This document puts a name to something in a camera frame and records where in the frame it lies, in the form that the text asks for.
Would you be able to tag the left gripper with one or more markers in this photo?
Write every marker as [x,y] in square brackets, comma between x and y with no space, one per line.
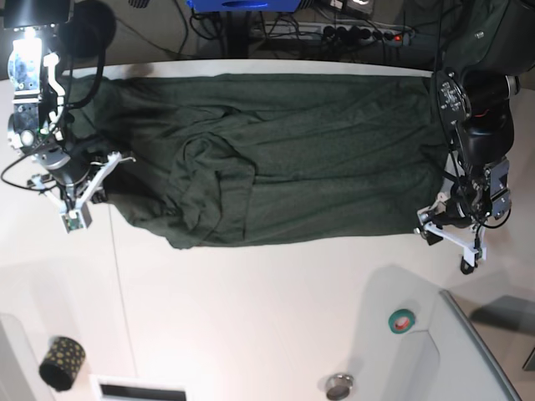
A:
[450,210]

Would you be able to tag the black gold dotted cup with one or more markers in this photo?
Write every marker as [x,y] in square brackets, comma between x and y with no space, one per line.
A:
[62,363]

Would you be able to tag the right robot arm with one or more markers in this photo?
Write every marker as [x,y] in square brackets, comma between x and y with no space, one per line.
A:
[52,35]

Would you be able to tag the small black clip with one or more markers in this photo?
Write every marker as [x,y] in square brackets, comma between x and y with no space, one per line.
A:
[467,269]

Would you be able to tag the black round stand base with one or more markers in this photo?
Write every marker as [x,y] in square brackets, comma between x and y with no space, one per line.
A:
[90,31]

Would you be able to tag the white power strip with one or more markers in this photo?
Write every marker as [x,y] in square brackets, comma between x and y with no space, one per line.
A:
[394,36]

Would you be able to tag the dark green t-shirt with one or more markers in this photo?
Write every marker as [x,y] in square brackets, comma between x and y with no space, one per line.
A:
[251,160]

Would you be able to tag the round metal tin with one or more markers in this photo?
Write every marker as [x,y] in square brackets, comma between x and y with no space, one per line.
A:
[338,386]

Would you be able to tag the blue box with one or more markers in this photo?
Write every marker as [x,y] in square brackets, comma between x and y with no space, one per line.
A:
[208,6]

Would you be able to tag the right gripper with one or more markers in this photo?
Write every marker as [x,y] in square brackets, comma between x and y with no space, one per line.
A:
[78,166]

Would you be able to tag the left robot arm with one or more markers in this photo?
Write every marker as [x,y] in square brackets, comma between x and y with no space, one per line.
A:
[482,49]

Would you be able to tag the white slotted tray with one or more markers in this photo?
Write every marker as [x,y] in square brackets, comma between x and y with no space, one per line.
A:
[118,388]

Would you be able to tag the green tape roll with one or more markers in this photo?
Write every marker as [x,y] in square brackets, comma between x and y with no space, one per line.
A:
[401,321]

